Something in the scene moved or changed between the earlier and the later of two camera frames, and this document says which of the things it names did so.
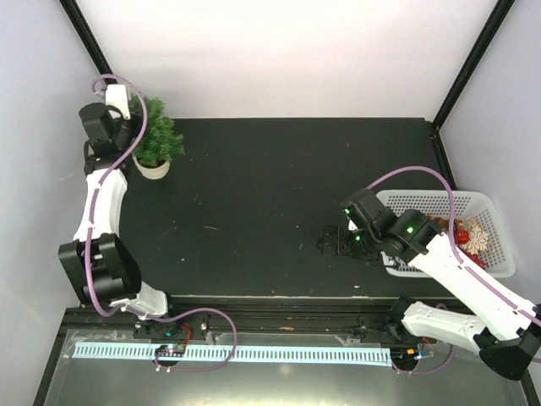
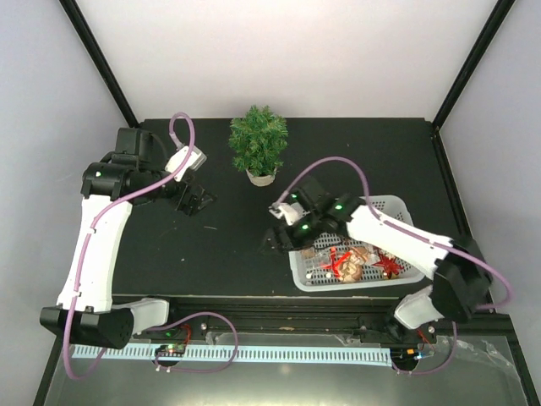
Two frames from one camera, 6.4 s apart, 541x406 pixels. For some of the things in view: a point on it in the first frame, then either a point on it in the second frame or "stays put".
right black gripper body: [353, 246] -> [300, 238]
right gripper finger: [324, 247] -> [273, 245]
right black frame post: [487, 36] stays put
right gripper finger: [330, 231] -> [273, 233]
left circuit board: [177, 350] stays put
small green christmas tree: [151, 159] -> [259, 140]
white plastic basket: [493, 240] -> [340, 261]
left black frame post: [85, 35] stays put
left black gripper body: [123, 138] -> [182, 205]
